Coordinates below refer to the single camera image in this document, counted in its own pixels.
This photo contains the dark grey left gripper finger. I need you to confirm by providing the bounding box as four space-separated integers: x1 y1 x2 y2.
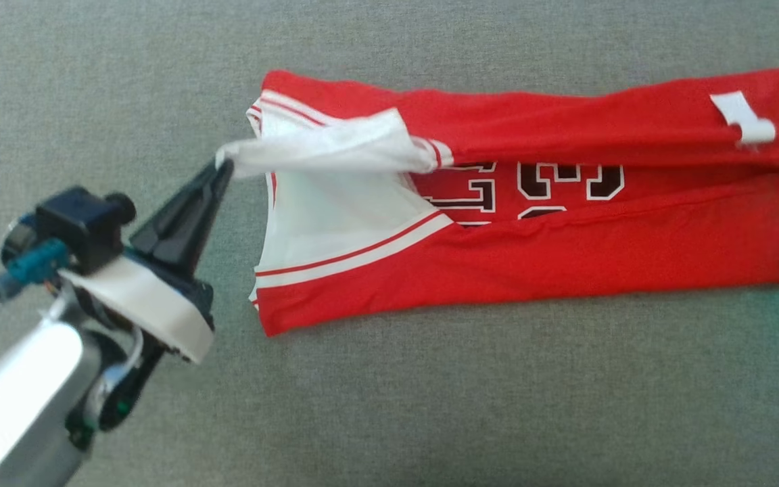
129 160 226 253
153 162 235 279

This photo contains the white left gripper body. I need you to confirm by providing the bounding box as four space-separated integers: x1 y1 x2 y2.
58 251 216 365

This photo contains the red and white basketball jersey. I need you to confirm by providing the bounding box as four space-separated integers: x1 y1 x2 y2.
216 66 779 338

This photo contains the large grey sofa seat cushion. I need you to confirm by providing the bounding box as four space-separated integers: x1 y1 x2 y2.
0 0 779 487

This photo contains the left camera cable teal plug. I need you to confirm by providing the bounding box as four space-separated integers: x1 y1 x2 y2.
0 238 70 328

